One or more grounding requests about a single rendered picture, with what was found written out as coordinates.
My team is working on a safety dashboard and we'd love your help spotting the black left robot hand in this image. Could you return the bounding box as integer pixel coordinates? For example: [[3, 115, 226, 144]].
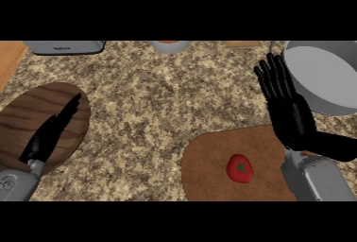
[[18, 92, 84, 164]]

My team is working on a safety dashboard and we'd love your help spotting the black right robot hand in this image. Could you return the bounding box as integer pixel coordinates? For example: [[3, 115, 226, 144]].
[[252, 52, 357, 163]]

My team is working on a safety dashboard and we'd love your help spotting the round dark wooden board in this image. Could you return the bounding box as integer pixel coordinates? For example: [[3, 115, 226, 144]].
[[0, 82, 91, 174]]

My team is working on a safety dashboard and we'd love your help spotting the grey pot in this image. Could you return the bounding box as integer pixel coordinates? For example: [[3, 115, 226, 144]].
[[268, 41, 357, 117]]

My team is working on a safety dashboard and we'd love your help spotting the brown cutting board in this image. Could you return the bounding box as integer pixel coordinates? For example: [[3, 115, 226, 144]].
[[180, 124, 322, 202]]

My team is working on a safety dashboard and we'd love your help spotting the red tomato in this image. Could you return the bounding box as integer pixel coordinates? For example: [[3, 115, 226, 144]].
[[226, 153, 255, 183]]

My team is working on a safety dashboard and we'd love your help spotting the pale wooden board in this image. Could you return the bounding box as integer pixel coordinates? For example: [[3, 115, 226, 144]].
[[224, 41, 264, 49]]

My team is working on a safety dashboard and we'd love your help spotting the orange wooden panel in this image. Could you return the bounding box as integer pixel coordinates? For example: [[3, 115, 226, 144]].
[[0, 41, 29, 93]]

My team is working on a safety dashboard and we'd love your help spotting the grey appliance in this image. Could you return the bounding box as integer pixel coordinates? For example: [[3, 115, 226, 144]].
[[21, 41, 108, 57]]

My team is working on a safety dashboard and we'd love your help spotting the grey cup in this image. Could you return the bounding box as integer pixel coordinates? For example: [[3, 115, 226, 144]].
[[149, 41, 192, 54]]

